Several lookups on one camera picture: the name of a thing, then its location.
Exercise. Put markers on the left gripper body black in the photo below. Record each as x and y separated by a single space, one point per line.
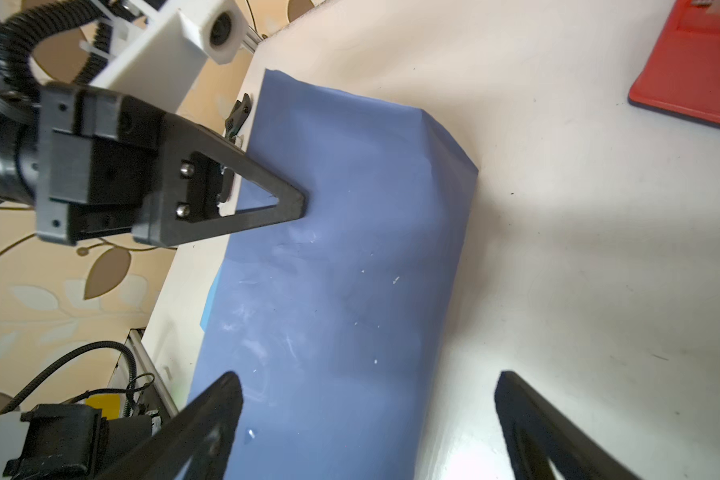
96 149

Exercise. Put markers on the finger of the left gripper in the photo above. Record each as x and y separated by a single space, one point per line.
193 176

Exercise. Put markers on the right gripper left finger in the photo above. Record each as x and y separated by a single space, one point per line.
196 444

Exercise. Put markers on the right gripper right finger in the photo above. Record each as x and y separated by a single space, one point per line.
541 441

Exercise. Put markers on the light blue wrapping paper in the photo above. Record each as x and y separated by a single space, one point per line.
334 322

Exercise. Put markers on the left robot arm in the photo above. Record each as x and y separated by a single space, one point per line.
20 35

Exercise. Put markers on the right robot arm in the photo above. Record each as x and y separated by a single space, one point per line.
73 440

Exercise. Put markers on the black adjustable wrench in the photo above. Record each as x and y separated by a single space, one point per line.
233 124

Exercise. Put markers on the red tape dispenser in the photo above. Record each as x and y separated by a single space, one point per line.
682 74

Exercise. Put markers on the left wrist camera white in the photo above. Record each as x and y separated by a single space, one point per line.
160 62

